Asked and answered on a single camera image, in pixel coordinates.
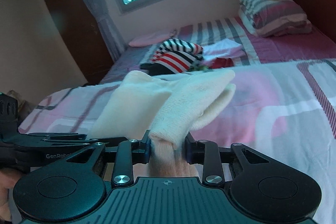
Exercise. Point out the cluttered side table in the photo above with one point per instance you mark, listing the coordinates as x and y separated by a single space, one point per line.
24 107

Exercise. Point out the dark wooden door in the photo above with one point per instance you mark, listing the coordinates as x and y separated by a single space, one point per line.
80 33

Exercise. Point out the white folded cloth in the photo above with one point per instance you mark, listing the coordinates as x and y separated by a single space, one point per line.
225 48

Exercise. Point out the person's left hand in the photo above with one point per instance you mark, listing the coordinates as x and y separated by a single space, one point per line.
9 178

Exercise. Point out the pink patterned bed quilt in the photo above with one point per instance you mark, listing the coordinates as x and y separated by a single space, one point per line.
283 110

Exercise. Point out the striped red navy garment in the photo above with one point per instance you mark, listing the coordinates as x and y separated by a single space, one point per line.
177 56

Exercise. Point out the cream knit sweater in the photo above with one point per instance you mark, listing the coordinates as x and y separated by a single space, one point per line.
168 110

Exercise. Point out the striped maroon pillow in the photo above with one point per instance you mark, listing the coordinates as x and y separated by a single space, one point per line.
265 18

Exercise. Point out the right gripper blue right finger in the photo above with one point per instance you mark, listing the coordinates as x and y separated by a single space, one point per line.
205 153

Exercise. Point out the black garment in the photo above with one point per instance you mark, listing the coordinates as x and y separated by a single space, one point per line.
154 69

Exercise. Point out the striped bed sheet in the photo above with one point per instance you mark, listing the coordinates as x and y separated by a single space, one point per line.
230 36

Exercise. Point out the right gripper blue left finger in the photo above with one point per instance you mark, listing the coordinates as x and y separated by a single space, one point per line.
129 153

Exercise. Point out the pink flat pillow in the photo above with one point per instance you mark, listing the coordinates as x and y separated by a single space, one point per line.
149 39

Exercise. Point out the dark red garment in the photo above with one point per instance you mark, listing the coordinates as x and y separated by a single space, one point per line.
222 63

